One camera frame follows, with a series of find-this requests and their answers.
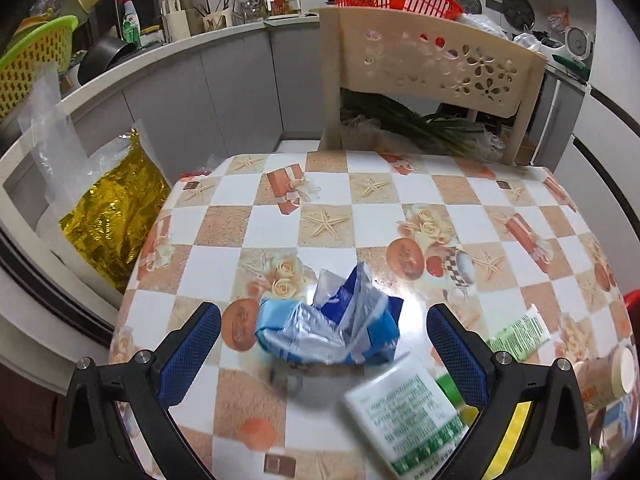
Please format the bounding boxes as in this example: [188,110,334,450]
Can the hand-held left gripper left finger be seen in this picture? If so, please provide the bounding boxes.
[55,301,222,480]

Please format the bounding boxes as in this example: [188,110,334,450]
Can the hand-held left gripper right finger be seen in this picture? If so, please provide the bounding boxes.
[426,302,593,480]

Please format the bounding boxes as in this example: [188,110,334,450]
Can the green tube with green cap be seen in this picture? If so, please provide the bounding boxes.
[435,304,556,403]

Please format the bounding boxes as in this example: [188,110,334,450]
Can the blue tissue packet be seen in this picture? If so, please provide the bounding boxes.
[254,261,405,367]

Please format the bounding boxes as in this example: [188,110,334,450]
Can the white green printed packet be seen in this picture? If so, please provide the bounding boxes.
[344,352,468,478]

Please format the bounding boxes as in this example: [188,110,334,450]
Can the gold foil bag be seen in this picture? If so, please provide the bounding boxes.
[59,130,171,293]

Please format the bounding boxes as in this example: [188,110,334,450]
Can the paper cup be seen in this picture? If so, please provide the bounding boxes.
[582,345,638,411]

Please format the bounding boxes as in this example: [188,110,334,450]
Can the small blue white carton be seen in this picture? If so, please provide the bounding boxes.
[590,405,633,461]

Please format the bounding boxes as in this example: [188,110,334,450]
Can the checkered floral tablecloth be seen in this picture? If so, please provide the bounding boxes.
[107,150,636,480]

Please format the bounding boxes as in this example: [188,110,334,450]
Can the green onions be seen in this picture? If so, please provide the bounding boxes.
[340,91,496,158]

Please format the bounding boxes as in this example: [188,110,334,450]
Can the clear plastic bag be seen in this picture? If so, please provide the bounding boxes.
[17,62,96,206]

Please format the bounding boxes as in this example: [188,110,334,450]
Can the kitchen counter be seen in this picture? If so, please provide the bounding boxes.
[0,12,326,286]

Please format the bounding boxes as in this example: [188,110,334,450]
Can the beige plastic chair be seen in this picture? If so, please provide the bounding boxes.
[317,6,548,166]

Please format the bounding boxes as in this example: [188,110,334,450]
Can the green plastic basket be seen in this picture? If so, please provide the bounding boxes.
[0,15,80,121]

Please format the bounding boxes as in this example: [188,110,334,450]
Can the white canister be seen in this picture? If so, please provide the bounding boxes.
[165,0,192,43]

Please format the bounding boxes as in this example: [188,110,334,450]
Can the white rice cooker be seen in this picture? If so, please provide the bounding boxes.
[545,27,593,68]

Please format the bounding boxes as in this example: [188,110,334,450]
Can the white spray bottle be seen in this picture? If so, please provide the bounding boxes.
[116,0,143,50]

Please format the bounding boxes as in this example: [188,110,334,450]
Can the chopstick holder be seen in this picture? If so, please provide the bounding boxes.
[200,0,233,33]

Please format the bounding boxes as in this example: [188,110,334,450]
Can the black round mould pan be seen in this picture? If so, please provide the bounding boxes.
[502,0,536,28]

